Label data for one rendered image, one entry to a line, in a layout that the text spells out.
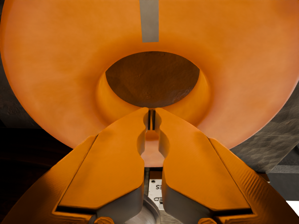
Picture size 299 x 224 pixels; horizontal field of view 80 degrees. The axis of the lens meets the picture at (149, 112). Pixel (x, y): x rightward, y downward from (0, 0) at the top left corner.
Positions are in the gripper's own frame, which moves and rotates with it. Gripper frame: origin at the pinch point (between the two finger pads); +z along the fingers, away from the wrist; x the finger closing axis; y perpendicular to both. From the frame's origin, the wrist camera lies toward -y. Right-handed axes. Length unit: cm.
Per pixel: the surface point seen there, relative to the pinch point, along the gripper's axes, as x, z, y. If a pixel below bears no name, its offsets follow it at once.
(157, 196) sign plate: 2.8, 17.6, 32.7
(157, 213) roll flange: 2.0, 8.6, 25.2
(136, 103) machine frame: -1.4, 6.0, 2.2
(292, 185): 595, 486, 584
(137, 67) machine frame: -1.2, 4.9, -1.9
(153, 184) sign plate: 1.5, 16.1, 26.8
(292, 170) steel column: 419, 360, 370
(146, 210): -0.1, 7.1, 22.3
